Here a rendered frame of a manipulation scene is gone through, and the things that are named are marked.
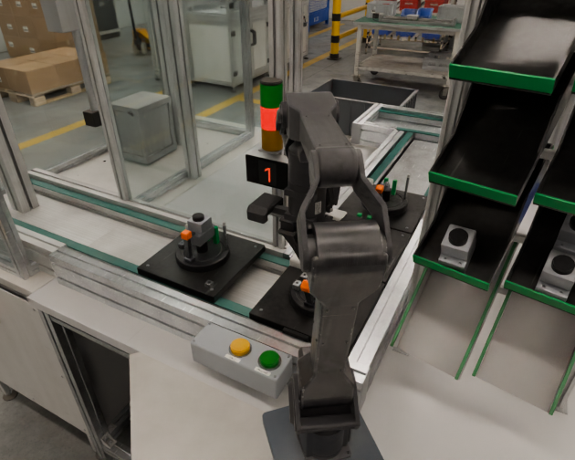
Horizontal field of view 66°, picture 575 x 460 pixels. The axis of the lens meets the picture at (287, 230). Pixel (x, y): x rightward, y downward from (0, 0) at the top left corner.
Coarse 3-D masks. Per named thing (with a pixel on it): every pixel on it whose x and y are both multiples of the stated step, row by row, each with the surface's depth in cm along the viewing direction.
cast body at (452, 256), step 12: (456, 228) 73; (468, 228) 73; (444, 240) 73; (456, 240) 71; (468, 240) 72; (444, 252) 74; (456, 252) 72; (468, 252) 71; (444, 264) 75; (456, 264) 73; (468, 264) 76
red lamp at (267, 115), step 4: (260, 108) 99; (264, 108) 98; (264, 112) 98; (268, 112) 97; (272, 112) 97; (276, 112) 97; (264, 116) 98; (268, 116) 98; (272, 116) 98; (264, 120) 99; (268, 120) 98; (272, 120) 98; (264, 124) 99; (268, 124) 99; (272, 124) 99; (264, 128) 100; (268, 128) 99; (272, 128) 99
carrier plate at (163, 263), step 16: (176, 240) 123; (240, 240) 123; (160, 256) 117; (240, 256) 117; (256, 256) 119; (144, 272) 112; (160, 272) 112; (176, 272) 112; (192, 272) 112; (208, 272) 112; (224, 272) 112; (240, 272) 113; (192, 288) 106; (208, 288) 106; (224, 288) 107
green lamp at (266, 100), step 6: (282, 84) 96; (264, 90) 95; (270, 90) 95; (276, 90) 95; (282, 90) 97; (264, 96) 96; (270, 96) 95; (276, 96) 96; (282, 96) 97; (264, 102) 97; (270, 102) 96; (276, 102) 96; (270, 108) 97; (276, 108) 97
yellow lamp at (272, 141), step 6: (264, 132) 101; (270, 132) 100; (276, 132) 100; (264, 138) 101; (270, 138) 100; (276, 138) 101; (264, 144) 102; (270, 144) 101; (276, 144) 102; (282, 144) 103; (270, 150) 102; (276, 150) 102
